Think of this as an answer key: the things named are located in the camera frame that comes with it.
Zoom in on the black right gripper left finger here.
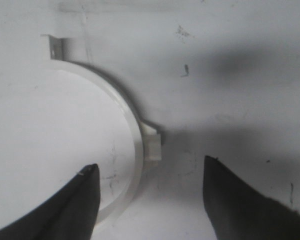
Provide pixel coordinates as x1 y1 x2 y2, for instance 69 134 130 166
0 164 101 240

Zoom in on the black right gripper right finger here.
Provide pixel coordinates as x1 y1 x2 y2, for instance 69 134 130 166
202 155 300 240

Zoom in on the white half pipe clamp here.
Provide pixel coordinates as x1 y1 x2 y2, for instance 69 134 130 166
40 34 162 230

